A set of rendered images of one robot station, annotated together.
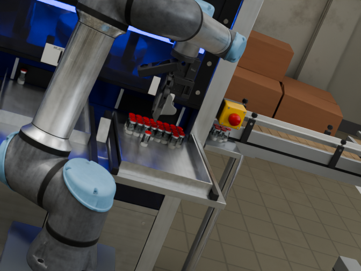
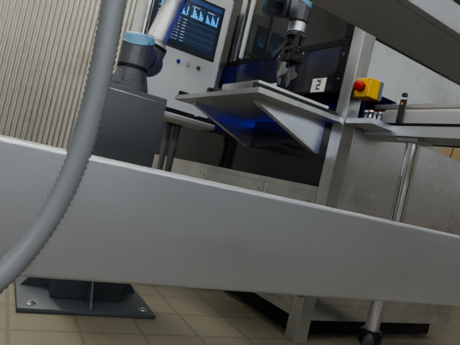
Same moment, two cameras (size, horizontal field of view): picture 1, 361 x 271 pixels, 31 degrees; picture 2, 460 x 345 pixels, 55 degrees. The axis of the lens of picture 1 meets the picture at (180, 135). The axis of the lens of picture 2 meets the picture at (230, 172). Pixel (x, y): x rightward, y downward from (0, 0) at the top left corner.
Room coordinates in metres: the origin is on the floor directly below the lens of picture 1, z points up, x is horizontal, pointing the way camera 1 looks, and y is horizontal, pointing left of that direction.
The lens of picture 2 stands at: (1.23, -1.60, 0.56)
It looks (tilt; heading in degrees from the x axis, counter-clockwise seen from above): 1 degrees up; 75
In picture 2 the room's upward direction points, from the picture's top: 13 degrees clockwise
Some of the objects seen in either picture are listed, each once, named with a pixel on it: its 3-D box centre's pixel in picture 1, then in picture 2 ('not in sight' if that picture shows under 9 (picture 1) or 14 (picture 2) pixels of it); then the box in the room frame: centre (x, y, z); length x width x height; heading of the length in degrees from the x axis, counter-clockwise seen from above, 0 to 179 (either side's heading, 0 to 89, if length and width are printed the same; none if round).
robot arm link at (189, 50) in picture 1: (186, 47); (297, 29); (1.81, 0.08, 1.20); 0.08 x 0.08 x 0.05
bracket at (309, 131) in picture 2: not in sight; (287, 127); (1.83, -0.02, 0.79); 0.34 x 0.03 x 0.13; 17
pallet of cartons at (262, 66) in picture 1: (278, 89); not in sight; (5.51, -0.63, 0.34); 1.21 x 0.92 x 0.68; 104
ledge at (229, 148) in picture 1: (218, 143); (371, 125); (2.11, -0.13, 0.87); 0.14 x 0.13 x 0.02; 17
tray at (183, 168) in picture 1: (158, 150); (274, 99); (1.77, 0.04, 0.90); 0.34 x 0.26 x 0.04; 17
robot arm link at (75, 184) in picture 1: (81, 197); (137, 50); (1.22, 0.15, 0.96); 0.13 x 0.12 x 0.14; 71
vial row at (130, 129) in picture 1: (155, 133); not in sight; (1.88, 0.07, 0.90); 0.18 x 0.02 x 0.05; 106
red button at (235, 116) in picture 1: (233, 119); (359, 86); (2.02, -0.14, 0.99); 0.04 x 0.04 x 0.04; 17
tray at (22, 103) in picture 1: (44, 104); not in sight; (1.78, 0.40, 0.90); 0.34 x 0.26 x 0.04; 17
